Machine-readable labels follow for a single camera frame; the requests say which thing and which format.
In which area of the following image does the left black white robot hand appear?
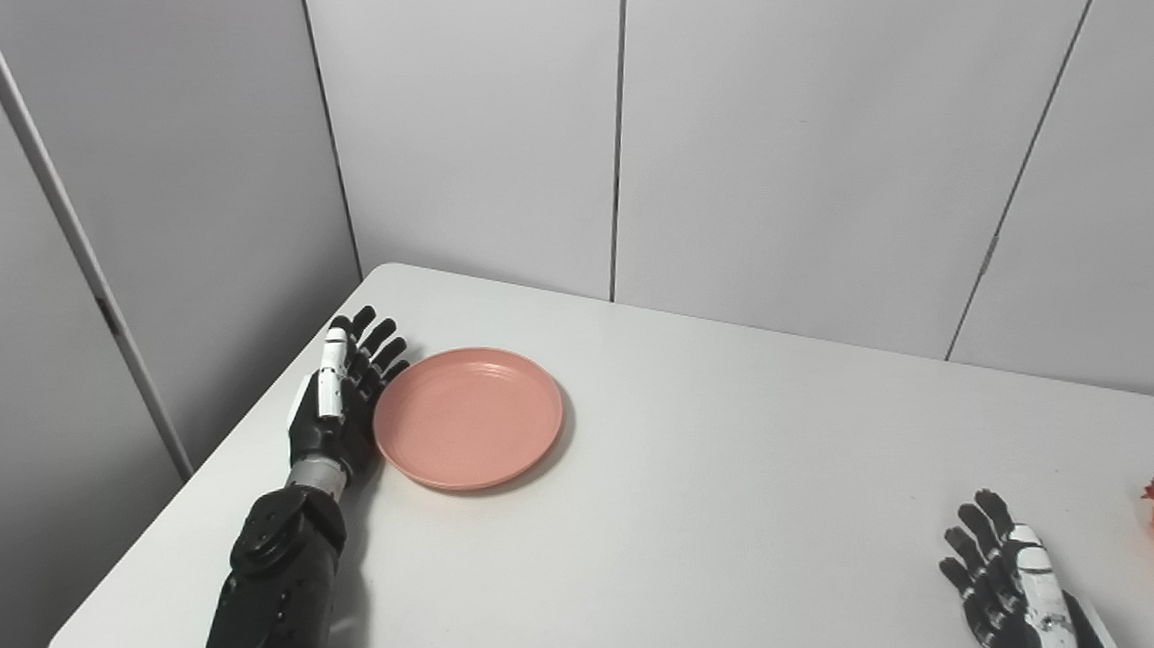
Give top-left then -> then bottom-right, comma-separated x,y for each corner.
279,303 -> 418,488

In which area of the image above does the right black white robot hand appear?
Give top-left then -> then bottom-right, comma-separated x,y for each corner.
934,481 -> 1119,648

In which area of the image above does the pink round plate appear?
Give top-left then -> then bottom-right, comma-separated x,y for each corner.
368,341 -> 569,496

